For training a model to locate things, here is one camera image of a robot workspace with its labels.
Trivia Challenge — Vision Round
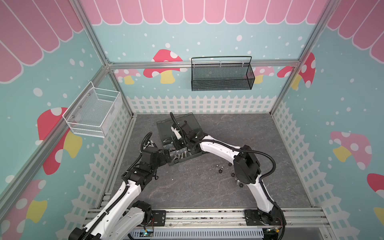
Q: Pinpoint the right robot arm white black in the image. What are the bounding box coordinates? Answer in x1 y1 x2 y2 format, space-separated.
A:
171 119 286 227

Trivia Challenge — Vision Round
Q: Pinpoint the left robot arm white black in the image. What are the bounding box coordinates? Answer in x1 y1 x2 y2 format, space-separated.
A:
69 146 171 240

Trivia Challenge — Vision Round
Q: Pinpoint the green plastic compartment organizer box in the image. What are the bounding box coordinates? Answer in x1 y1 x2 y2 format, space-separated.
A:
157 113 205 166

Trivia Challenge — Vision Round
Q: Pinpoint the black wire mesh basket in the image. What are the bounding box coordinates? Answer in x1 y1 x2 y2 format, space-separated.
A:
191 56 256 92

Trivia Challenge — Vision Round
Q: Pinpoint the white wire mesh basket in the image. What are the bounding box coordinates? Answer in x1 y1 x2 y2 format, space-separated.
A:
63 82 123 138

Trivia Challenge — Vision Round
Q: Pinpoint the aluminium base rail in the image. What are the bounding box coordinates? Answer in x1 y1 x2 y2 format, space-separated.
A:
83 206 336 240

